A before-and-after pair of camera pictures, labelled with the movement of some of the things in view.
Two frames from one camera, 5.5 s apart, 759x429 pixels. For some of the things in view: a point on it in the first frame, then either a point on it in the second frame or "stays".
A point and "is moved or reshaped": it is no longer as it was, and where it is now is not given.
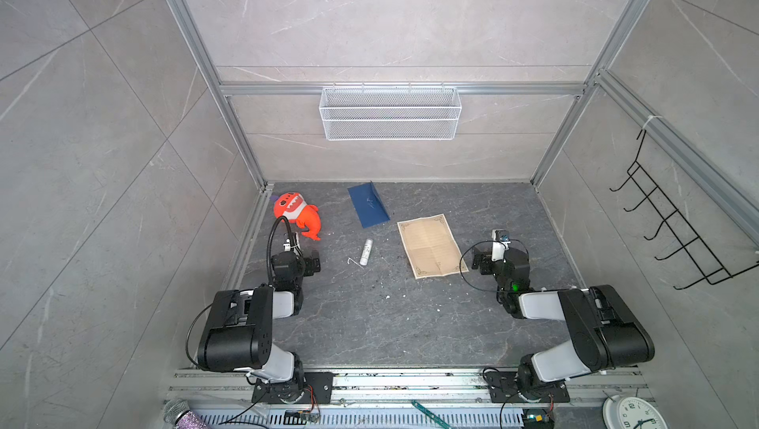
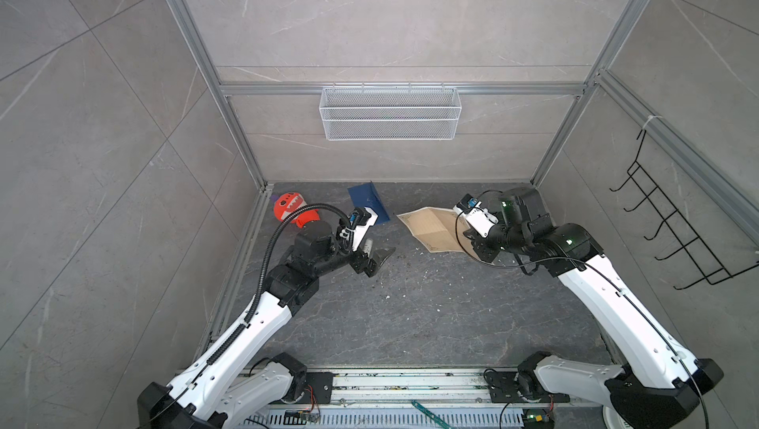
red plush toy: (293, 206) stays
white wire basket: (389, 114) stays
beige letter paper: (431, 247) is moved or reshaped
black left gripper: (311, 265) to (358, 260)
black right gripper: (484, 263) to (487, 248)
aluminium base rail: (383, 398) stays
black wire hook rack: (713, 270) stays
